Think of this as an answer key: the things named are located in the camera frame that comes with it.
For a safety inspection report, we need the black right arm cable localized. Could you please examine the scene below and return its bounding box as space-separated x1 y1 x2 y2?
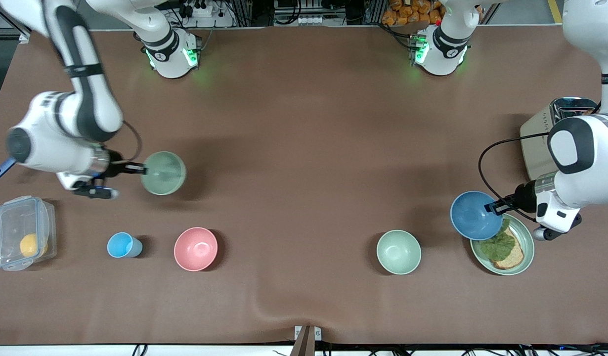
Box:
121 121 142 165

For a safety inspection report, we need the green lettuce leaf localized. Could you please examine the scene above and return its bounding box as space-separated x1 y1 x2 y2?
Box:
478 219 517 262

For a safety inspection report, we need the light blue cup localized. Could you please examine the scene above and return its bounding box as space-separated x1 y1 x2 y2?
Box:
107 232 143 259

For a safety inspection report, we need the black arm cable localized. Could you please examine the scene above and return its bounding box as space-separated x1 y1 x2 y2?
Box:
121 121 142 165
478 133 552 222

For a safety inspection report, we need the aluminium frame profile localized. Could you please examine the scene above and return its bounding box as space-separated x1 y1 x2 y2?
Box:
0 10 30 43

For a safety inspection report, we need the bag of orange fruit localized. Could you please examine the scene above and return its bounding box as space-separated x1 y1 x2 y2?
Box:
382 0 445 26

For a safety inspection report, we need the metal table edge bracket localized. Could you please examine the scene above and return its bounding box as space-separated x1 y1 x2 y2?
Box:
294 325 322 356

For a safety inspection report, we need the yellow lemon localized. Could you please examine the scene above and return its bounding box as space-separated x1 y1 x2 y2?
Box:
20 233 48 258

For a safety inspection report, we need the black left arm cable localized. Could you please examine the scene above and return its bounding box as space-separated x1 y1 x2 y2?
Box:
478 133 552 222

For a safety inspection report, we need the brown table cloth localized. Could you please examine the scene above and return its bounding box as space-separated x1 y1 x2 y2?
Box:
0 25 608 345

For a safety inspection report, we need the cream and chrome toaster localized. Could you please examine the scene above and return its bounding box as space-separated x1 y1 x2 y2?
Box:
520 97 601 181

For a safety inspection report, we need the pale green plate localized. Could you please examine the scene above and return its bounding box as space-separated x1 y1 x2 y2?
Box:
470 214 535 276

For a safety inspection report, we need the pale mint green bowl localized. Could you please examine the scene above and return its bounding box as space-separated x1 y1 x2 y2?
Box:
376 229 422 275

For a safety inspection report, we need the blue bowl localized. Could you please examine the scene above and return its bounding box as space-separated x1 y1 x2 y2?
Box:
450 191 504 241

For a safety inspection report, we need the clear plastic lidded container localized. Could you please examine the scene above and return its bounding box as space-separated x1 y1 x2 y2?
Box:
0 196 57 271

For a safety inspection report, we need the dull green bowl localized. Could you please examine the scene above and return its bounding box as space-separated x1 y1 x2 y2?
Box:
140 151 187 196

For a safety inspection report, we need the pink bowl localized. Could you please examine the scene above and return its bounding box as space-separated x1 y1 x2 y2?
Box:
174 227 218 272

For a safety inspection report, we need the large white power strip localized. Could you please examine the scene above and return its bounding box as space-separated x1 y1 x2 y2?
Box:
178 0 235 28

